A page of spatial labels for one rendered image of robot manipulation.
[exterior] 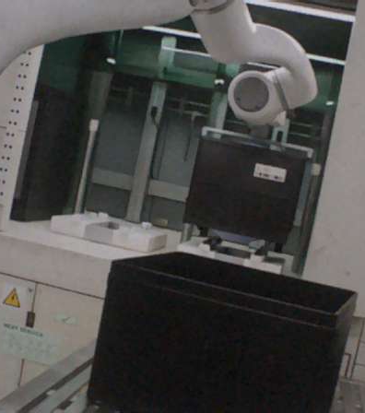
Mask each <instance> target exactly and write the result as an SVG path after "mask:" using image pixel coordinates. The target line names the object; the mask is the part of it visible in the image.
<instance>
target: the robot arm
mask: <svg viewBox="0 0 365 413"><path fill-rule="evenodd" d="M187 15H190V17H191V19H192V21H193V23H194V25H195V27H196V30H197V31H198V33H199V35H200V38H201V40H202V42H203V44H204V45H205V47H206V50H207V52H208V53H209V55H210V56H211V57H212V58H213V59H215V60H216V61H218V62H219V63H222V64H240V63H270V64H275V65H281V66H283V67H282V68H279V69H278V70H275V71H274V70H272V71H269V72H267V73H264V74H262V73H260V72H255V71H250V72H246V73H243V74H241V75H239V76H238V77H235V78H234V79H233V80H232V82H231V83H230V87H229V91H228V101H229V107H231V109H232V110H233V111H234V115H235V117H237V118H239V119H243V121H245V122H246V123H248V124H251V125H255V126H262V125H268V126H273V127H279V128H281V127H283V126H284V125H285V122H286V119H290V120H295V117H296V113H293V112H288V111H287V109H289V110H292V109H294V108H297V107H300V106H301V105H303V104H305V103H307V102H310V101H311V100H313V99H314V98H315V96H316V93H317V86H316V81H315V78H314V73H313V71H312V66H311V64H310V62H309V59H308V57H307V55H306V53H305V52H304V51H303V49H301V47H300V46H299V45H298V43H297V42H296V41H294V39H293V38H292V37H291V36H289V35H288V34H287V33H285V32H284V31H282V30H278V29H273V28H270V27H267V26H262V25H257V24H253V22H252V19H251V16H250V13H249V11H248V8H247V5H246V3H245V1H244V0H0V75H1V74H2V73H3V72H4V71H5V69H6V68H8V67H9V65H10V64H11V63H12V62H13V61H14V60H15V59H16V58H17V57H19V56H20V55H21V54H23V53H24V52H26V51H28V50H30V49H32V48H34V47H38V46H41V45H43V44H46V43H49V42H52V41H57V40H61V39H62V38H66V37H71V36H76V35H80V34H87V33H94V32H102V31H112V30H129V29H140V28H147V27H154V26H158V25H163V24H166V23H170V22H173V21H176V20H178V19H181V18H185V17H187ZM278 83H279V84H278ZM281 90H282V91H281ZM282 93H283V94H282ZM283 96H284V97H283Z"/></svg>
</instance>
